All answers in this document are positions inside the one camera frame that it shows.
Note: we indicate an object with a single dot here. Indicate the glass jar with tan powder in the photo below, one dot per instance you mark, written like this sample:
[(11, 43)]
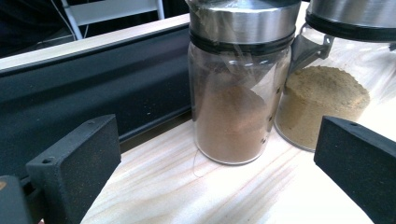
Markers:
[(320, 99)]

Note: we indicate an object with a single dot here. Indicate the white metal stand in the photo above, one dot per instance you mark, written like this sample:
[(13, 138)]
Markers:
[(112, 11)]

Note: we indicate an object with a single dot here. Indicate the glass jar with brown powder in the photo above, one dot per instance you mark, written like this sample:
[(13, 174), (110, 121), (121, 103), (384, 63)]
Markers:
[(233, 124)]

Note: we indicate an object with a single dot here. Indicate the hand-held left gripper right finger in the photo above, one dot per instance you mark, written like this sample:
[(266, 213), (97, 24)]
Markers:
[(358, 165)]

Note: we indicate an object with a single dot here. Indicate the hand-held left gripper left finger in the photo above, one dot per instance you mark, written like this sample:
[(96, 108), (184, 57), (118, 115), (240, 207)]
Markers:
[(77, 155)]

